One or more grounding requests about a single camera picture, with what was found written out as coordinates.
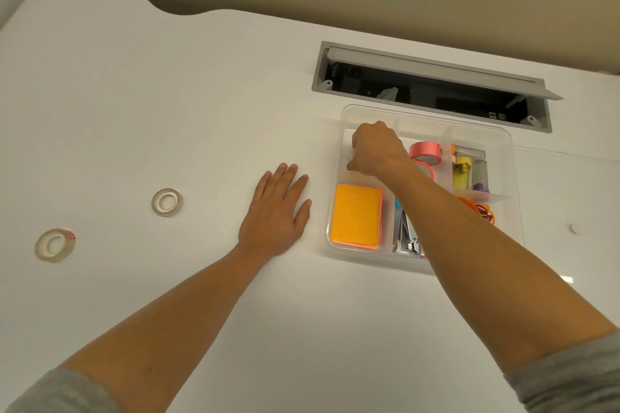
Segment silver stapler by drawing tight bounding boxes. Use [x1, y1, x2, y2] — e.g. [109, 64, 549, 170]
[393, 210, 427, 257]

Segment pink washi tape roll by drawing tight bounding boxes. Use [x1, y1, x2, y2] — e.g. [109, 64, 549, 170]
[409, 141, 443, 167]

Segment person's left forearm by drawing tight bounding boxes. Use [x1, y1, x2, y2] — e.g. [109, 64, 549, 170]
[58, 243, 286, 413]

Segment grey desk cable hatch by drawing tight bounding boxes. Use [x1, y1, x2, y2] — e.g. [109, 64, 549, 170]
[312, 41, 564, 134]

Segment orange sticky note pad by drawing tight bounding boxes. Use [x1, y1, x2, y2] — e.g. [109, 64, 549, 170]
[331, 184, 385, 251]

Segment person's left hand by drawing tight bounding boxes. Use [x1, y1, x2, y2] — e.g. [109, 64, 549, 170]
[238, 163, 312, 258]

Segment person's right hand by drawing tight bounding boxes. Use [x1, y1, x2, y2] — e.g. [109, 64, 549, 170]
[346, 121, 413, 177]

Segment clear plastic organizer tray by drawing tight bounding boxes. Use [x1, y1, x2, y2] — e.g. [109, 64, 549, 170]
[325, 104, 525, 276]

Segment yellow glue stick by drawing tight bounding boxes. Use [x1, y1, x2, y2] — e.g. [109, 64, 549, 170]
[453, 156, 472, 192]

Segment clear tape roll red core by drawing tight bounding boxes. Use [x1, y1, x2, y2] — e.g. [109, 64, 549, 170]
[34, 228, 76, 264]

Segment person's right forearm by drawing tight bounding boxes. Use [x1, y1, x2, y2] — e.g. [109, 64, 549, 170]
[385, 158, 618, 375]

